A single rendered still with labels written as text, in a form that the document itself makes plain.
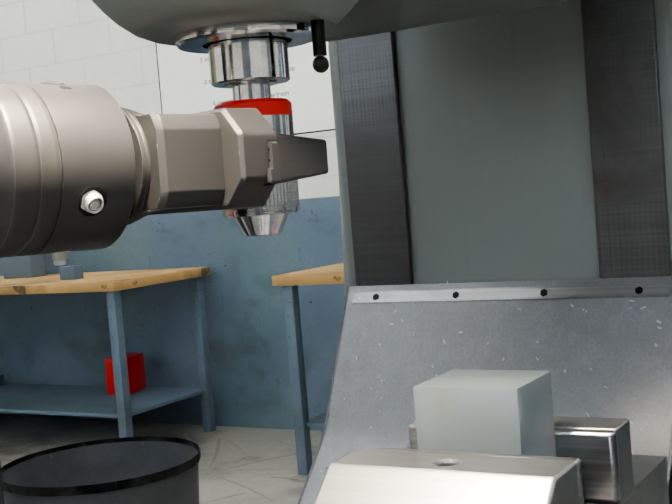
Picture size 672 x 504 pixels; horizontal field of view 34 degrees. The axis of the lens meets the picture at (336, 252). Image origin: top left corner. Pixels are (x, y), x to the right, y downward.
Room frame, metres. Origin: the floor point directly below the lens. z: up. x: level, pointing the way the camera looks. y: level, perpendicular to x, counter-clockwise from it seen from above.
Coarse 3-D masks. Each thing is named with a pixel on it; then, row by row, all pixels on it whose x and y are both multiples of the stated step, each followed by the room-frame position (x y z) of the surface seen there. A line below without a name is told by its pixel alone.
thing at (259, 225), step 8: (248, 216) 0.65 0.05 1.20; (256, 216) 0.65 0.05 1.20; (264, 216) 0.65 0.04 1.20; (272, 216) 0.65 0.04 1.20; (280, 216) 0.65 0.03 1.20; (240, 224) 0.66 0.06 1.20; (248, 224) 0.65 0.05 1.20; (256, 224) 0.65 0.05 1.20; (264, 224) 0.65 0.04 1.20; (272, 224) 0.65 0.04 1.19; (280, 224) 0.66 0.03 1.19; (248, 232) 0.66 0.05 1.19; (256, 232) 0.65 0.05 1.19; (264, 232) 0.65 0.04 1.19; (272, 232) 0.65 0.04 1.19; (280, 232) 0.66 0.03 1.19
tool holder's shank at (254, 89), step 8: (256, 80) 0.65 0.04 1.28; (264, 80) 0.65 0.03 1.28; (272, 80) 0.66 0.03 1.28; (232, 88) 0.66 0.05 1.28; (240, 88) 0.65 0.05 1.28; (248, 88) 0.65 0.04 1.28; (256, 88) 0.65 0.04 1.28; (264, 88) 0.66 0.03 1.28; (240, 96) 0.65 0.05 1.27; (248, 96) 0.65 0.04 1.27; (256, 96) 0.65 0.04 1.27; (264, 96) 0.66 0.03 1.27
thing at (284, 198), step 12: (276, 120) 0.65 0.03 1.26; (288, 120) 0.65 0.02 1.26; (276, 132) 0.65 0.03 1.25; (288, 132) 0.65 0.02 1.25; (276, 192) 0.64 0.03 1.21; (288, 192) 0.65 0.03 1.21; (276, 204) 0.64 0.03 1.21; (288, 204) 0.65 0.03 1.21; (228, 216) 0.65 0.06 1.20; (240, 216) 0.64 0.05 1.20
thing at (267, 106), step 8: (224, 104) 0.65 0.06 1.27; (232, 104) 0.64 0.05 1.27; (240, 104) 0.64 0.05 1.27; (248, 104) 0.64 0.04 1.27; (256, 104) 0.64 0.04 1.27; (264, 104) 0.64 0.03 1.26; (272, 104) 0.64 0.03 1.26; (280, 104) 0.65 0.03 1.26; (288, 104) 0.66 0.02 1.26; (264, 112) 0.64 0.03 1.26; (272, 112) 0.64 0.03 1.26; (280, 112) 0.65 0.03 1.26; (288, 112) 0.66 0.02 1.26
